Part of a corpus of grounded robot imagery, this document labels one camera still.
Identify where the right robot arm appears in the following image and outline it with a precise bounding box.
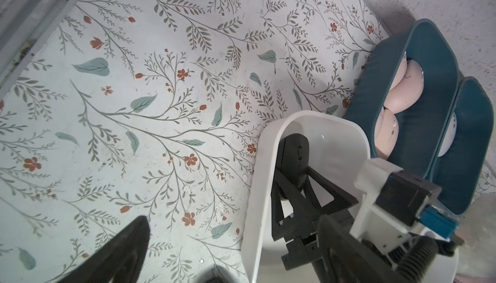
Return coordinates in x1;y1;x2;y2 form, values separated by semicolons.
271;160;458;282

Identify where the white mouse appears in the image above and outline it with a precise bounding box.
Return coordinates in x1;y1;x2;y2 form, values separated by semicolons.
438;113;457;157

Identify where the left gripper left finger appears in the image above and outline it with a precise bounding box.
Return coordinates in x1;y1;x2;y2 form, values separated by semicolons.
61;215;151;282

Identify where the black mouse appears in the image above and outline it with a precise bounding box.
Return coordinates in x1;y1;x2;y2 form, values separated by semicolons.
275;133;309;193

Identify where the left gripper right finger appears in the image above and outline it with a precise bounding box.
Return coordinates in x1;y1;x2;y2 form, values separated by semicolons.
316;215;407;282

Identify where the white tray front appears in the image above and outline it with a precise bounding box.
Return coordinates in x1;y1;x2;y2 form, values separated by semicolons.
241;111;459;282

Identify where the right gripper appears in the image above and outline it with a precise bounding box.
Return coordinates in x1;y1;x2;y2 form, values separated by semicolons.
271;166;359;271

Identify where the teal storage box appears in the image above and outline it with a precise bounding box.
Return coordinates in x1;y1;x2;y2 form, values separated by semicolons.
344;18;459;178
428;76;494;216

